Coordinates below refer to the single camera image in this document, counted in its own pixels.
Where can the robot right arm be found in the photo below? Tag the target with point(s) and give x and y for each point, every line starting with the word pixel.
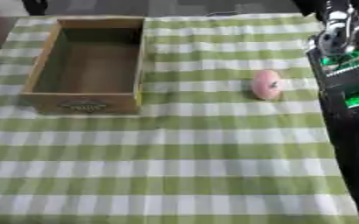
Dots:
pixel 347 87

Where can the pink egg-shaped toy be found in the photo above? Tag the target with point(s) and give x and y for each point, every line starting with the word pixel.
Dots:
pixel 266 84

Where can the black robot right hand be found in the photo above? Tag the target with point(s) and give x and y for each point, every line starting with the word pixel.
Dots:
pixel 310 6

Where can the tan cardboard box brown inside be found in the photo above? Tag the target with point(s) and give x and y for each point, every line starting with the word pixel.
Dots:
pixel 84 102

